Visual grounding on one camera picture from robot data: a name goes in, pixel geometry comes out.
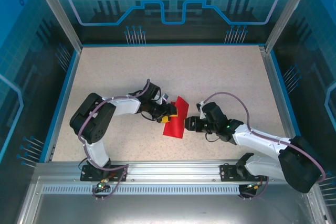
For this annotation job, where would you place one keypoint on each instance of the red cloth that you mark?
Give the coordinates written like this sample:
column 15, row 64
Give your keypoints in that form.
column 176, row 128

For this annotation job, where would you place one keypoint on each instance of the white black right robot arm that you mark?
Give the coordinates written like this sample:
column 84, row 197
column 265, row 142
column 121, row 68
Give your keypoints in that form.
column 299, row 171

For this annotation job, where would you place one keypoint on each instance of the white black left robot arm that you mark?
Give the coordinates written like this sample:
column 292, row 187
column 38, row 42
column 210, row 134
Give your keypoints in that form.
column 123, row 107

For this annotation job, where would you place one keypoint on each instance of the metal tray sheet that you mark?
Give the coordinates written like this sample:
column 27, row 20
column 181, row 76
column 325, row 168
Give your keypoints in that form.
column 168, row 211

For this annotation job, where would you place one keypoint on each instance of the blue table edge trim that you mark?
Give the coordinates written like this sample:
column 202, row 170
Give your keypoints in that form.
column 63, row 103
column 170, row 44
column 288, row 103

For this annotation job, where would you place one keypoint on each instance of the slotted aluminium strip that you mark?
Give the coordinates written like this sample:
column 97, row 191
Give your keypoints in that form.
column 157, row 190

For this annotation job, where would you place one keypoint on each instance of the blue grid-print panel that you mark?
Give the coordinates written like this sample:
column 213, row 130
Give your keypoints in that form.
column 315, row 51
column 21, row 51

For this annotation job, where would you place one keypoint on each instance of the aluminium frame beam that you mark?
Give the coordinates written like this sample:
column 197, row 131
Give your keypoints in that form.
column 173, row 171

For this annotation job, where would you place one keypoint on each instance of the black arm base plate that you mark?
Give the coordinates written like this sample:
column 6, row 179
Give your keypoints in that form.
column 228, row 176
column 84, row 177

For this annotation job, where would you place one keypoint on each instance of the aluminium table edge rail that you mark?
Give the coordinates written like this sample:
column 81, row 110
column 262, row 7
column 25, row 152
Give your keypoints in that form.
column 273, row 77

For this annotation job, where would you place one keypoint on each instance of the aluminium enclosure post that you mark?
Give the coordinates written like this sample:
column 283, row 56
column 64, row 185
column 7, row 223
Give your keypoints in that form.
column 284, row 11
column 61, row 16

